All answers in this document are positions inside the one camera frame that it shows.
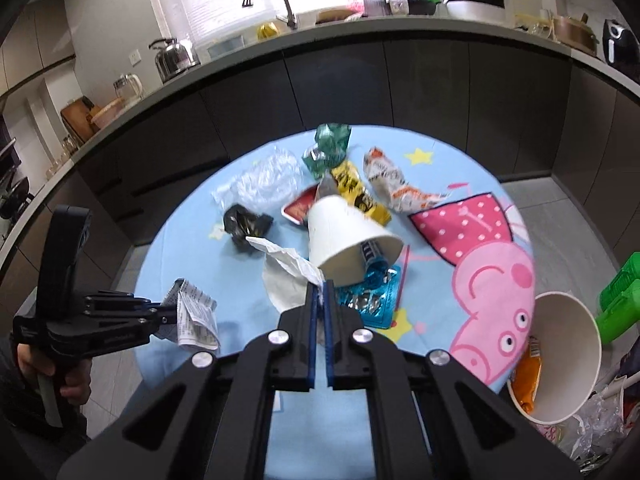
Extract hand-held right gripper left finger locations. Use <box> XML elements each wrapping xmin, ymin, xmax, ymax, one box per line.
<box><xmin>56</xmin><ymin>282</ymin><xmax>321</xmax><ymax>480</ymax></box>

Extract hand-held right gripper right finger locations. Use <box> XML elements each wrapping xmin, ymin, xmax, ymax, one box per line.
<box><xmin>322</xmin><ymin>280</ymin><xmax>583</xmax><ymax>480</ymax></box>

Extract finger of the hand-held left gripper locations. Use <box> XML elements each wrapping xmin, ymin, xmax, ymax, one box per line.
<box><xmin>127</xmin><ymin>310</ymin><xmax>179</xmax><ymax>344</ymax></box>
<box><xmin>84</xmin><ymin>290</ymin><xmax>177</xmax><ymax>322</ymax></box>

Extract white printed receipt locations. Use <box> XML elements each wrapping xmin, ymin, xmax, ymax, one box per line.
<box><xmin>167</xmin><ymin>278</ymin><xmax>221</xmax><ymax>352</ymax></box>

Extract white tissue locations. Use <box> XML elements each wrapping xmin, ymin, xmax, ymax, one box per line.
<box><xmin>245</xmin><ymin>236</ymin><xmax>326</xmax><ymax>313</ymax></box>

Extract white orange food wrapper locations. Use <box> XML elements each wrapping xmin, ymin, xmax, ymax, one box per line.
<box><xmin>362</xmin><ymin>146</ymin><xmax>451</xmax><ymax>213</ymax></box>

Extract large white paper bucket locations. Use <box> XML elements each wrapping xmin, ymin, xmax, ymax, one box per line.
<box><xmin>506</xmin><ymin>291</ymin><xmax>603</xmax><ymax>426</ymax></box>

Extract person's left hand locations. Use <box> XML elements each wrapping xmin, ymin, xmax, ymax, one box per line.
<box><xmin>17</xmin><ymin>345</ymin><xmax>92</xmax><ymax>406</ymax></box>

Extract blue foil blister pack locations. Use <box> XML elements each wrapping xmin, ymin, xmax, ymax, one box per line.
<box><xmin>334</xmin><ymin>262</ymin><xmax>402</xmax><ymax>330</ymax></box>

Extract white paper cup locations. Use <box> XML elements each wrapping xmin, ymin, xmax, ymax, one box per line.
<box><xmin>306</xmin><ymin>195</ymin><xmax>405</xmax><ymax>288</ymax></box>

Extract black kitchen appliance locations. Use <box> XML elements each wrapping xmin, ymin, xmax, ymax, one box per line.
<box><xmin>0</xmin><ymin>110</ymin><xmax>33</xmax><ymax>221</ymax></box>

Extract red foil wrapper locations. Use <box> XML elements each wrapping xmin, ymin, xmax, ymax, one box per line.
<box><xmin>281</xmin><ymin>175</ymin><xmax>343</xmax><ymax>226</ymax></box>

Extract black crumpled wrapper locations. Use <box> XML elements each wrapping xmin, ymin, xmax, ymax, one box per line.
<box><xmin>222</xmin><ymin>204</ymin><xmax>275</xmax><ymax>256</ymax></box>

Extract wooden cutting board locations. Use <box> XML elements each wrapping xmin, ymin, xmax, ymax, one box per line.
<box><xmin>61</xmin><ymin>97</ymin><xmax>96</xmax><ymax>143</ymax></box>

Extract yellow snack packet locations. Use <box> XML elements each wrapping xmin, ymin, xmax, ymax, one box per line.
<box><xmin>330</xmin><ymin>160</ymin><xmax>392</xmax><ymax>226</ymax></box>

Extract beige plastic container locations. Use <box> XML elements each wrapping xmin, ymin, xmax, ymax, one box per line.
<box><xmin>90</xmin><ymin>97</ymin><xmax>126</xmax><ymax>128</ymax></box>

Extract clear plastic bag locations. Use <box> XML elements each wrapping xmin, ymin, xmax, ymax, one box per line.
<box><xmin>211</xmin><ymin>147</ymin><xmax>303</xmax><ymax>213</ymax></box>

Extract glass jug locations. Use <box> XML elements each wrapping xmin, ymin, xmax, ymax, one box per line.
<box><xmin>112</xmin><ymin>74</ymin><xmax>145</xmax><ymax>101</ymax></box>

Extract green foil wrapper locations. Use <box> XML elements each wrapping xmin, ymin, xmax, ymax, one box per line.
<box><xmin>301</xmin><ymin>122</ymin><xmax>352</xmax><ymax>181</ymax></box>

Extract blue cartoon tablecloth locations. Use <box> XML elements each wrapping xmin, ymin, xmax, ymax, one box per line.
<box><xmin>134</xmin><ymin>125</ymin><xmax>537</xmax><ymax>480</ymax></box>

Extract orange snack wrapper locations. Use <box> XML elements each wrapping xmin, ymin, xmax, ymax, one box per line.
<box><xmin>511</xmin><ymin>336</ymin><xmax>543</xmax><ymax>413</ymax></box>

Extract steel kettle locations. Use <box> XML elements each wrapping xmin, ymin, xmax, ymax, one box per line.
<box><xmin>148</xmin><ymin>37</ymin><xmax>202</xmax><ymax>83</ymax></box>

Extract dark kitchen cabinets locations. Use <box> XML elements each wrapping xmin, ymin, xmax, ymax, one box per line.
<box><xmin>0</xmin><ymin>35</ymin><xmax>640</xmax><ymax>321</ymax></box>

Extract crumpled clear plastic sheet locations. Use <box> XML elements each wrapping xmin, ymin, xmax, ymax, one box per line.
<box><xmin>550</xmin><ymin>390</ymin><xmax>631</xmax><ymax>466</ymax></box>

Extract green plastic crate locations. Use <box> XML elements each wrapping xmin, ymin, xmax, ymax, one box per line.
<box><xmin>597</xmin><ymin>252</ymin><xmax>640</xmax><ymax>346</ymax></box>

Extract bright window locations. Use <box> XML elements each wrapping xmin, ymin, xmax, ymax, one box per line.
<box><xmin>160</xmin><ymin>0</ymin><xmax>406</xmax><ymax>43</ymax></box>

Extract grey kitchen countertop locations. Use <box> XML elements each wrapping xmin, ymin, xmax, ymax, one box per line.
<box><xmin>0</xmin><ymin>7</ymin><xmax>640</xmax><ymax>261</ymax></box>

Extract round brown tray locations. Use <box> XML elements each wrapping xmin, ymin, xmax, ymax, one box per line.
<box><xmin>315</xmin><ymin>6</ymin><xmax>356</xmax><ymax>23</ymax></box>

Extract steel kitchen faucet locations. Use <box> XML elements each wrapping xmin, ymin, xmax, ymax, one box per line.
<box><xmin>242</xmin><ymin>0</ymin><xmax>299</xmax><ymax>31</ymax></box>

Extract white rice cooker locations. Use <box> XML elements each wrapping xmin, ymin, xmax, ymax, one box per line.
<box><xmin>442</xmin><ymin>0</ymin><xmax>506</xmax><ymax>23</ymax></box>

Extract clear glass cups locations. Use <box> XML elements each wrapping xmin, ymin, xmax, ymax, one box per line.
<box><xmin>515</xmin><ymin>10</ymin><xmax>553</xmax><ymax>38</ymax></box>

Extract black air fryer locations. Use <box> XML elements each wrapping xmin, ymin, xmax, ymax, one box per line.
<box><xmin>602</xmin><ymin>19</ymin><xmax>640</xmax><ymax>68</ymax></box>

